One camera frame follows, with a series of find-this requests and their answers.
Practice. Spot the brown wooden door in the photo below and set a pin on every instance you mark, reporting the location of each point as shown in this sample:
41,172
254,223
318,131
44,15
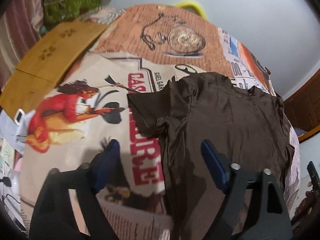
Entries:
302,108

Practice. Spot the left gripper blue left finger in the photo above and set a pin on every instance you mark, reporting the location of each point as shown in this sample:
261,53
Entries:
103,166

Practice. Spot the pink striped curtain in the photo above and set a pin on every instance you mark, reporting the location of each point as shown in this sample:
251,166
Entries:
20,30

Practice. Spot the printed newspaper-pattern bed sheet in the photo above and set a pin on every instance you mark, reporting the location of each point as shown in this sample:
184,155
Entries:
143,48

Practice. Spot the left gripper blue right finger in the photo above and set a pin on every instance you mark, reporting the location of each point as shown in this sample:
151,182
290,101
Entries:
218,165

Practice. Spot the dark brown t-shirt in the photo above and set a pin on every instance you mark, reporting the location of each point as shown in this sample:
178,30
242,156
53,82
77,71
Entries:
248,126

